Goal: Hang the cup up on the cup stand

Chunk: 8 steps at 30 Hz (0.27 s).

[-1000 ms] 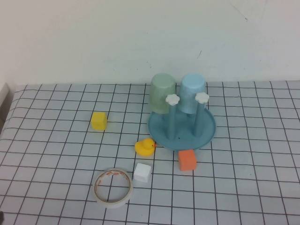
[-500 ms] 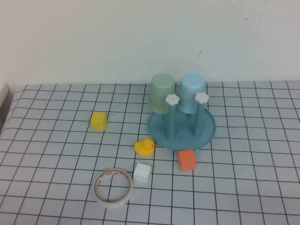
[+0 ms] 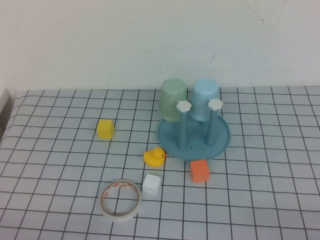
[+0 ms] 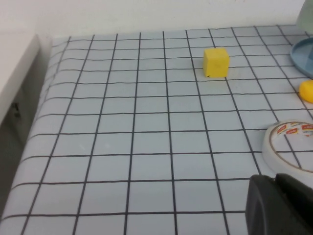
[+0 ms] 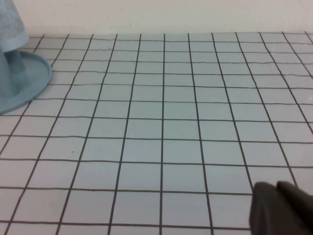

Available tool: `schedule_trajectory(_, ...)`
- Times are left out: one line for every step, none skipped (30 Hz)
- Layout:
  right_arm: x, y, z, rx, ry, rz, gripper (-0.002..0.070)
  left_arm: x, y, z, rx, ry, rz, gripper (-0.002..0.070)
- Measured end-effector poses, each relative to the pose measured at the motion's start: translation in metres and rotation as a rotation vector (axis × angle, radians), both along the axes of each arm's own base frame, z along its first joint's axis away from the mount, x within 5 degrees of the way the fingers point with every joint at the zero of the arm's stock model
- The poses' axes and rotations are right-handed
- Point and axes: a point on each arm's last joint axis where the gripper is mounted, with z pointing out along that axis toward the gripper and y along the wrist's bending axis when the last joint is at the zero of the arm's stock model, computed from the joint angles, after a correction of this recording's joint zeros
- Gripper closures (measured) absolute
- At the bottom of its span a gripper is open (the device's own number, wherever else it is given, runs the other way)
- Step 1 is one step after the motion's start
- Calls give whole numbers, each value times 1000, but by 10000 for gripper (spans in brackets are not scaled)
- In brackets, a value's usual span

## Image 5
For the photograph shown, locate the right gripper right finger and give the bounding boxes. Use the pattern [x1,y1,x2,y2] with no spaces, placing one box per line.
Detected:
[276,180,313,235]

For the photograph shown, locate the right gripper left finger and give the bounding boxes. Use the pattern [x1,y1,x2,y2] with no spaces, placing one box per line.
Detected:
[248,181,281,235]

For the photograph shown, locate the light blue plastic cup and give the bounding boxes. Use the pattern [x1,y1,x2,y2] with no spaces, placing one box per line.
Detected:
[0,0,30,53]

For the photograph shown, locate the blue cup stand with pegs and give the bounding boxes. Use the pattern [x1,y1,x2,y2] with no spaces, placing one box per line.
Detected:
[0,46,53,116]

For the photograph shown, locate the white black-grid tablecloth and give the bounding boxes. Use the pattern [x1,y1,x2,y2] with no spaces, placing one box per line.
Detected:
[0,31,313,235]

